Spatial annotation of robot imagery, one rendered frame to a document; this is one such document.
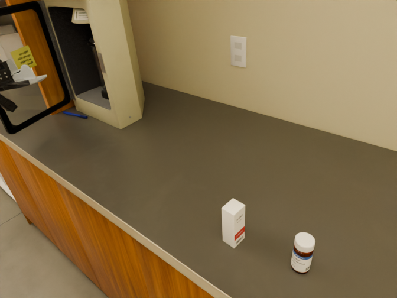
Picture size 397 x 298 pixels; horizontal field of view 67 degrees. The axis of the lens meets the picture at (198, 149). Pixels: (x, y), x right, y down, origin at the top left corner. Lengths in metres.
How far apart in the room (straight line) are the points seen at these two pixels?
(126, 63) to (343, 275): 0.93
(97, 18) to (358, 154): 0.92
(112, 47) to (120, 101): 0.20
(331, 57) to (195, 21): 0.57
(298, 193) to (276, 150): 0.21
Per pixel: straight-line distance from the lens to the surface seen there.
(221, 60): 1.30
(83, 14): 1.19
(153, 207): 0.82
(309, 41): 1.10
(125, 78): 1.17
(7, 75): 1.11
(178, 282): 0.87
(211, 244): 0.72
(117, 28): 1.14
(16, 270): 2.20
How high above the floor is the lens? 1.50
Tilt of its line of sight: 34 degrees down
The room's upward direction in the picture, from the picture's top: 5 degrees counter-clockwise
